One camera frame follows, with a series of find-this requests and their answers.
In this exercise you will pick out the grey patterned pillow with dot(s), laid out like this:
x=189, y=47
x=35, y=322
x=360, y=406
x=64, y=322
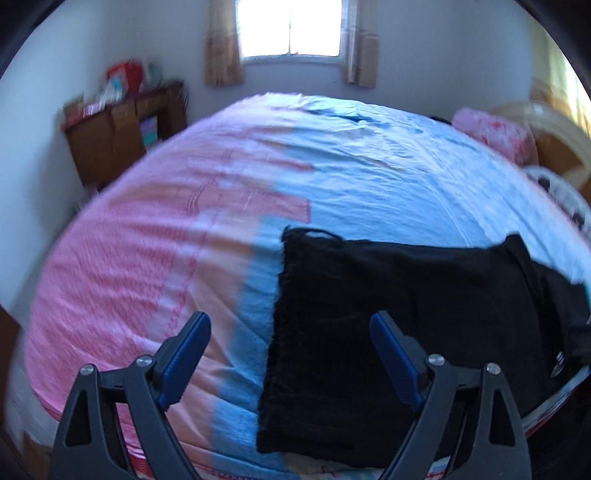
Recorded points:
x=561, y=194

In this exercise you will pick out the brown cardboard box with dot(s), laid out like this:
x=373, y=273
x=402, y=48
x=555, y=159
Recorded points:
x=74, y=110

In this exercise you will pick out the black pants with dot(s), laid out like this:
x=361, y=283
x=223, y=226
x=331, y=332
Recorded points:
x=341, y=323

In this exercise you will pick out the sliding window with grey frame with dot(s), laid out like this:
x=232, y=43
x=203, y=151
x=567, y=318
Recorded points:
x=288, y=27

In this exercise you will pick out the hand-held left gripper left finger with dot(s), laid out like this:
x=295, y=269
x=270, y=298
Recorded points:
x=184, y=355

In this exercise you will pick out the cream and wood bed headboard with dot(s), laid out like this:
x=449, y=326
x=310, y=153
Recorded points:
x=554, y=138

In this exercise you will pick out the pink and blue bed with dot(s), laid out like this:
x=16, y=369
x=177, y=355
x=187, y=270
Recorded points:
x=184, y=230

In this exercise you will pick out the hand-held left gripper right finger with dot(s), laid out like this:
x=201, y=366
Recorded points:
x=392, y=360

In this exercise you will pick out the beige patterned curtain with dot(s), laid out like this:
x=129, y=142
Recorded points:
x=361, y=46
x=223, y=46

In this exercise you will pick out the wooden desk with drawers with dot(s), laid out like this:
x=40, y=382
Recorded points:
x=111, y=138

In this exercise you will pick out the yellow sheer curtain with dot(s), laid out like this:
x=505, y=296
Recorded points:
x=565, y=74

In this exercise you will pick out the red gift bag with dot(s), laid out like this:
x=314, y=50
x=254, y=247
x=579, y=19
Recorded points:
x=123, y=76

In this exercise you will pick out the pink floral folded blanket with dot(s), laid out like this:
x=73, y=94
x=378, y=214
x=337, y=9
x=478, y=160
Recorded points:
x=496, y=134

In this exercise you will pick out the stack of pastel boxes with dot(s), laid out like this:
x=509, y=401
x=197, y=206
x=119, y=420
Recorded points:
x=148, y=131

